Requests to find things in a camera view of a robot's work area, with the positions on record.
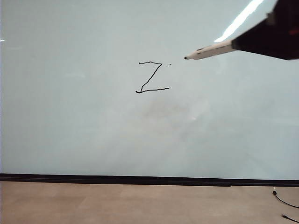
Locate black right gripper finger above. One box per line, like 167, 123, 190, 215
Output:
232, 18, 299, 61

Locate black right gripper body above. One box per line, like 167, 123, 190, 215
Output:
266, 0, 299, 26

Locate white whiteboard marker pen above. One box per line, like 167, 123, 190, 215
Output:
184, 39, 236, 61

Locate large white whiteboard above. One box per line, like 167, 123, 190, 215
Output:
0, 0, 299, 181

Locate black cable with plug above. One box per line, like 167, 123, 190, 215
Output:
272, 189, 299, 209

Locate thin black cable end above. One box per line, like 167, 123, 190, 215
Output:
281, 213, 299, 223

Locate black whiteboard bottom rail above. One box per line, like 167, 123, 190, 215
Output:
0, 173, 299, 188

